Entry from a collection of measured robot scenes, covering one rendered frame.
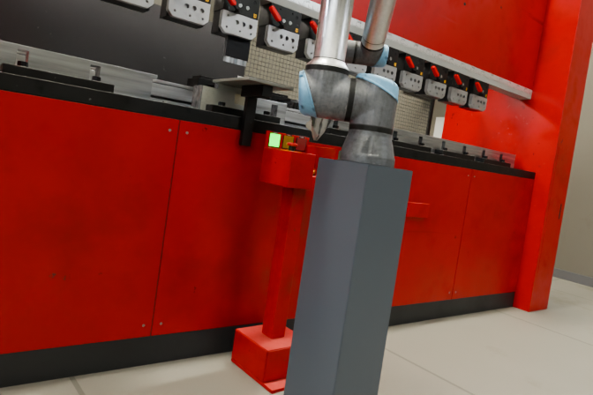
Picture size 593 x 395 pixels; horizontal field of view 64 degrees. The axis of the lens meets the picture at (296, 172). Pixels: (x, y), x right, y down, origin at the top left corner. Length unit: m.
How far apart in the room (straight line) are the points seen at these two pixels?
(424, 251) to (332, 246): 1.35
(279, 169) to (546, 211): 2.12
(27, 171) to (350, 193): 0.89
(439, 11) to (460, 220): 1.11
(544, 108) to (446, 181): 1.06
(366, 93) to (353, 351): 0.65
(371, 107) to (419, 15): 1.36
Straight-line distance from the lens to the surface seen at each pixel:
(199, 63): 2.36
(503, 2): 3.16
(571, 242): 4.94
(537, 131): 3.40
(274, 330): 1.75
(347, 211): 1.19
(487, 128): 3.57
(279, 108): 1.94
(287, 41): 1.96
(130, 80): 1.68
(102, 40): 2.22
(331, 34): 1.26
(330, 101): 1.22
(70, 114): 1.51
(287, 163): 1.55
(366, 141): 1.21
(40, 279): 1.57
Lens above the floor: 0.78
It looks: 2 degrees down
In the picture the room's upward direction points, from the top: 8 degrees clockwise
